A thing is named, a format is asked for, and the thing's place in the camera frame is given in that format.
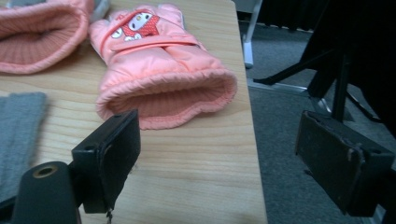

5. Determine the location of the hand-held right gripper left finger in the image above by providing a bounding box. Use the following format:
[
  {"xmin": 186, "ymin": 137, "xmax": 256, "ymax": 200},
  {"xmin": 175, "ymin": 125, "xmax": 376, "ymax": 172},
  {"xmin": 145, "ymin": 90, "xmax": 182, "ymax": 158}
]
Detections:
[{"xmin": 70, "ymin": 108, "xmax": 142, "ymax": 216}]

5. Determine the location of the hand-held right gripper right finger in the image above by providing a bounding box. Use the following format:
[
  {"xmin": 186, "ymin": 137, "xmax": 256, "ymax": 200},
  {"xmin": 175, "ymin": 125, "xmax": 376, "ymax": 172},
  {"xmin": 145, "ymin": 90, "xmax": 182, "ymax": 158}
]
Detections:
[{"xmin": 294, "ymin": 110, "xmax": 396, "ymax": 217}]

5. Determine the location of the grey knit glove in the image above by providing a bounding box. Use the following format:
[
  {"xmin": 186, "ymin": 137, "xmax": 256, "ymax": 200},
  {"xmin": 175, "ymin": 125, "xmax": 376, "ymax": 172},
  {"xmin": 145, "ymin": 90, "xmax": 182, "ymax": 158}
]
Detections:
[{"xmin": 0, "ymin": 91, "xmax": 49, "ymax": 203}]

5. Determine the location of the pink padded glove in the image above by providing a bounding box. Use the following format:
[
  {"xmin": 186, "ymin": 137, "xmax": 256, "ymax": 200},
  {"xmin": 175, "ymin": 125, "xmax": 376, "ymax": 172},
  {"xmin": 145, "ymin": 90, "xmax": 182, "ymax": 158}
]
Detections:
[
  {"xmin": 0, "ymin": 0, "xmax": 94, "ymax": 75},
  {"xmin": 89, "ymin": 3, "xmax": 238, "ymax": 131}
]

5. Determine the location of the black stand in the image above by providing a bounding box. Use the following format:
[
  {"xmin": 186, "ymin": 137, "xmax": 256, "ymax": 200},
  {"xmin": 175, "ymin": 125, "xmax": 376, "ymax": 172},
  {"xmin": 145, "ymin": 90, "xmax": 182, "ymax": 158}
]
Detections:
[{"xmin": 253, "ymin": 46, "xmax": 384, "ymax": 122}]

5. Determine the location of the metal floor rail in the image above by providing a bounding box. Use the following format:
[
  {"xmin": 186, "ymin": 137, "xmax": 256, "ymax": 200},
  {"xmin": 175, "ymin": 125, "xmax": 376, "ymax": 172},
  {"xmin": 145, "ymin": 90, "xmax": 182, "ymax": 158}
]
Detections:
[{"xmin": 247, "ymin": 77, "xmax": 332, "ymax": 116}]

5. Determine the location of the white table frame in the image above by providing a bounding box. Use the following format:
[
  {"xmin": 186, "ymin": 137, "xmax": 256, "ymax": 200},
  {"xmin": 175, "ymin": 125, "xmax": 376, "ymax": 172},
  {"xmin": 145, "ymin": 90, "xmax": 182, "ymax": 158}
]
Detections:
[{"xmin": 232, "ymin": 0, "xmax": 264, "ymax": 69}]

